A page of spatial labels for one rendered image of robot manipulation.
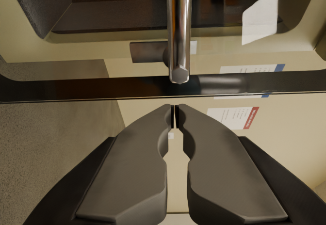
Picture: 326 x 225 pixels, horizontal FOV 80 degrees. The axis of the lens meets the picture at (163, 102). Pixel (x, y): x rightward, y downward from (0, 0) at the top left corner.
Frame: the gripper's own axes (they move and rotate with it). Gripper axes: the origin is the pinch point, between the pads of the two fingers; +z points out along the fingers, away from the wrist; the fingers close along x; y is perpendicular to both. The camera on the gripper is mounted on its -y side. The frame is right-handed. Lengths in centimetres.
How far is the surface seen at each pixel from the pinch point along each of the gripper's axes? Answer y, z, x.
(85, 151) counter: 32, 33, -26
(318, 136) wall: 74, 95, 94
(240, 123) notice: 59, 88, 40
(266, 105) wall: 45, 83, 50
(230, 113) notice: 50, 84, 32
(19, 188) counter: 20.5, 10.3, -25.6
